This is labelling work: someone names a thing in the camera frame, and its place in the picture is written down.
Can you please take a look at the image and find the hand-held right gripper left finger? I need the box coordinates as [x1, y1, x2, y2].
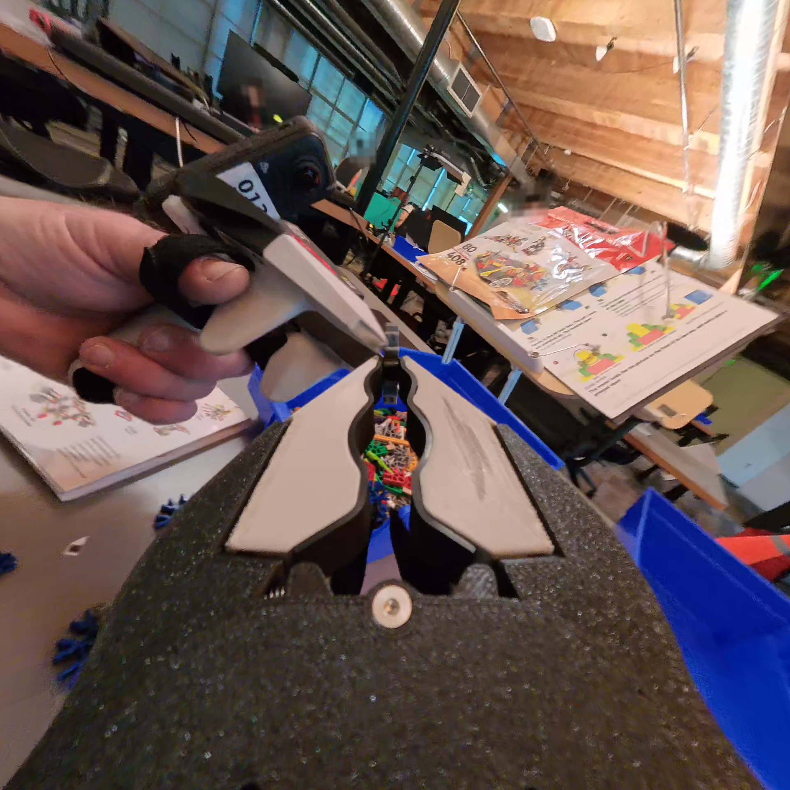
[226, 355, 379, 580]

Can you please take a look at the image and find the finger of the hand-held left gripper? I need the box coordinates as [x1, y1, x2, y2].
[199, 246, 381, 357]
[273, 228, 390, 354]

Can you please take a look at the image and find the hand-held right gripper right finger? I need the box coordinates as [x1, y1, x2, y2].
[400, 357, 555, 584]

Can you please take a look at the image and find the grey snowflake connector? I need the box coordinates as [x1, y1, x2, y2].
[381, 323, 402, 403]

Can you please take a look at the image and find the blue plastic bin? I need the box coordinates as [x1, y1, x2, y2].
[247, 347, 565, 564]
[617, 488, 790, 790]

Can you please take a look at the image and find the blue double snowflake connector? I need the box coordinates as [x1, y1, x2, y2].
[153, 494, 189, 530]

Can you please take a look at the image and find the person's left hand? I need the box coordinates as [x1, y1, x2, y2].
[0, 196, 254, 427]

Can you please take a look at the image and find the pile of colourful construction pieces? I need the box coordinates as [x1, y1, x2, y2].
[363, 401, 421, 525]

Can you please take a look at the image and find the black monitor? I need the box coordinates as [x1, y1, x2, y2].
[216, 31, 312, 124]

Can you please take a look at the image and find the black metal pole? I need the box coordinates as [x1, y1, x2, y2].
[355, 0, 464, 214]

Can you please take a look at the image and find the black tripod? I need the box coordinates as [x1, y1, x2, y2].
[370, 145, 473, 248]

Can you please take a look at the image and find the wooden desk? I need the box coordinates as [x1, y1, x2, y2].
[0, 25, 248, 155]

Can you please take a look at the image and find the white air vent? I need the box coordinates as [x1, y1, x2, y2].
[446, 62, 483, 118]

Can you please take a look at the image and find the clear toy set bag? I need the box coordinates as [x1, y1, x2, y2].
[416, 222, 618, 322]

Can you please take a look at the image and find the toy instruction booklet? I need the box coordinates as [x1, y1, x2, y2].
[0, 355, 254, 502]

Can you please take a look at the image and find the block instruction sheet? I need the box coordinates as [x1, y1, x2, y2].
[521, 262, 781, 421]

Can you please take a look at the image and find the red plastic bag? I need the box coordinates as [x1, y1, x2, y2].
[537, 207, 667, 272]

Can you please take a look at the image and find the orange reflective cloth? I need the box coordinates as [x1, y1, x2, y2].
[716, 527, 790, 581]

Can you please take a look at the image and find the silver insulated pipe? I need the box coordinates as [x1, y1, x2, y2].
[706, 0, 781, 272]

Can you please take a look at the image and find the grey ceiling duct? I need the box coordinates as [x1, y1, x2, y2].
[358, 0, 495, 155]

